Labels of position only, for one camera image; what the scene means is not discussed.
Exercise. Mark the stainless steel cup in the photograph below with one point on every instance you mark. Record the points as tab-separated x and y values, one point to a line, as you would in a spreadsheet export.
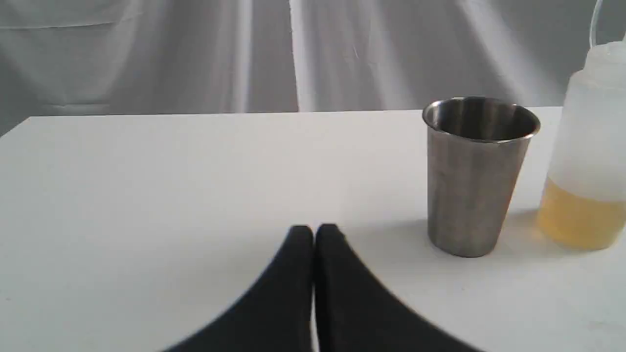
475	150

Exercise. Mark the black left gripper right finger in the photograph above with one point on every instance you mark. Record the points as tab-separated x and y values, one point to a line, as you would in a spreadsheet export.
355	312

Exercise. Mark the translucent squeeze bottle amber liquid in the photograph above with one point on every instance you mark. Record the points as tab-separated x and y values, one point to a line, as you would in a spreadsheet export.
583	200

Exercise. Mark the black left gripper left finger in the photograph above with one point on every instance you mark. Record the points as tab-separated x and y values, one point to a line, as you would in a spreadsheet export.
274	314

